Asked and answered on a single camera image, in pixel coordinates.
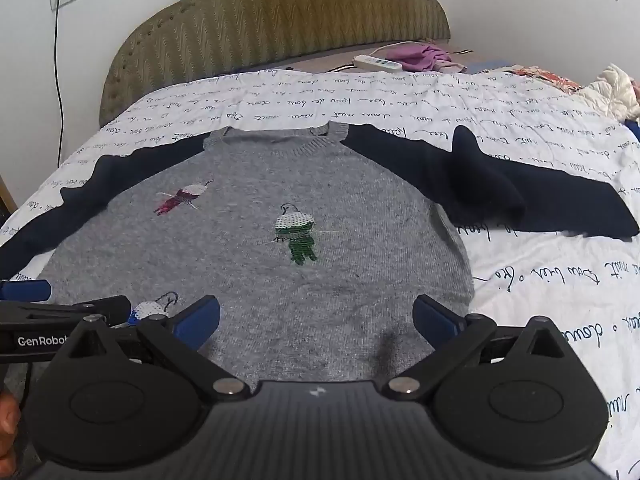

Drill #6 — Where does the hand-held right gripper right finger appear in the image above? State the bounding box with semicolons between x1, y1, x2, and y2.
382;294;584;403

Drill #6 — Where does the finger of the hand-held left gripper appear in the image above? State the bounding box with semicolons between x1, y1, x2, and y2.
0;279;52;304
34;295;133;329

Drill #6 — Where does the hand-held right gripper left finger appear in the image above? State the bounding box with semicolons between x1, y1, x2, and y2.
59;294;251;404

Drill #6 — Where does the grey sweater with navy sleeves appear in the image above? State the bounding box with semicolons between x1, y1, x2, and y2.
0;121;640;391

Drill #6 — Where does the person's left hand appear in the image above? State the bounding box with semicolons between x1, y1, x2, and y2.
0;394;23;464

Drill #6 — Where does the white script printed quilt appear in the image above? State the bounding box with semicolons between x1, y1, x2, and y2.
0;62;640;480

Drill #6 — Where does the purple cloth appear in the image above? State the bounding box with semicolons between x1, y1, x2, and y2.
382;42;455;74

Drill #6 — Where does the white power strip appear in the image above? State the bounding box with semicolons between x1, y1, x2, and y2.
352;54;404;72

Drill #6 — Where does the orange floral cloth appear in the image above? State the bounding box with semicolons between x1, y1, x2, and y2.
510;65;584;94

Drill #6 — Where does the white crumpled cloth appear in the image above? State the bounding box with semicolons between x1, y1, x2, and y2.
590;63;640;122

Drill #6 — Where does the olive upholstered headboard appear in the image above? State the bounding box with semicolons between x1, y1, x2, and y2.
98;0;451;128

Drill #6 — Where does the black power cable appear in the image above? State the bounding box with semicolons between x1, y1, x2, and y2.
53;0;68;171

